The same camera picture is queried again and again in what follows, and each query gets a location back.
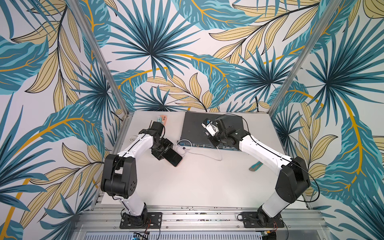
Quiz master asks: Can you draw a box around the black smartphone pink case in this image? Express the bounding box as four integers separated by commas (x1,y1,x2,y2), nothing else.
162,148,183,167

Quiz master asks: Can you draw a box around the aluminium right corner post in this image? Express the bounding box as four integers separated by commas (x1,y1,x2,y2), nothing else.
268,1,342,117

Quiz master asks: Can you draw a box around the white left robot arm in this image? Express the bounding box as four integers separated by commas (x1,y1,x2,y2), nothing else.
101,122,183,217

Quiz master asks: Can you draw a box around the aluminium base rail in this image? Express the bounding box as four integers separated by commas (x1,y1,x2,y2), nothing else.
71,204,333,240

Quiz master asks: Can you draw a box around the teal handled tool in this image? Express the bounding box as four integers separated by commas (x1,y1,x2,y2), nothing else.
249,162,263,172

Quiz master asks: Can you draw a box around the aluminium corner post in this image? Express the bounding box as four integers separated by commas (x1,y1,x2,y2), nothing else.
268,1,342,117
67,0,130,118

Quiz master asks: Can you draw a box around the white charging cable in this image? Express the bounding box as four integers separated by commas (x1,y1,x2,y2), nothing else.
175,139,223,161

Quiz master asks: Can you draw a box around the aluminium left corner post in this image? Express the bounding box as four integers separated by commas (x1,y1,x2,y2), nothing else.
67,0,130,118

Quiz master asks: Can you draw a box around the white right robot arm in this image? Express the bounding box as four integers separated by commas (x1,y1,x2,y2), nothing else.
202,118,311,222

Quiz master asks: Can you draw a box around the dark grey network switch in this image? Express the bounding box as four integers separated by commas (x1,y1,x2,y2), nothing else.
178,112,249,151

